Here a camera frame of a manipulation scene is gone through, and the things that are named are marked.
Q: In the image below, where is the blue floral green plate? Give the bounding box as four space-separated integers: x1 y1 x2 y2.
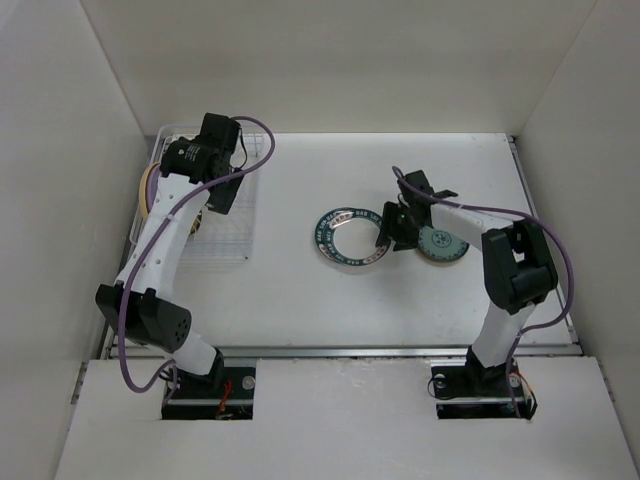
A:
417 226 469 263

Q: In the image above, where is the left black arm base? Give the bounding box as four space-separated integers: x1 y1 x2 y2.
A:
161 359 257 421

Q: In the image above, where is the white wire dish rack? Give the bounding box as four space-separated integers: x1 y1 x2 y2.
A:
130 124 264 262

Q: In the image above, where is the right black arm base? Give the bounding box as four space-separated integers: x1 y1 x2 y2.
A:
428 364 538 420

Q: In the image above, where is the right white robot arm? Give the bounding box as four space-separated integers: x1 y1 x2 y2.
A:
376 167 558 394

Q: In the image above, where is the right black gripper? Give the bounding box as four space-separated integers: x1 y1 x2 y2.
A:
375 200 424 251

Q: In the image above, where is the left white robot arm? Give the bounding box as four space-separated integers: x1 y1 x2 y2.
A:
96 113 241 397

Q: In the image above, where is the beige plate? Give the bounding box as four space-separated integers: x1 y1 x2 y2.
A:
138 162 159 221

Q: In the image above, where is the aluminium table frame rail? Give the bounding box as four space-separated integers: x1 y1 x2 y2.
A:
99 134 581 361

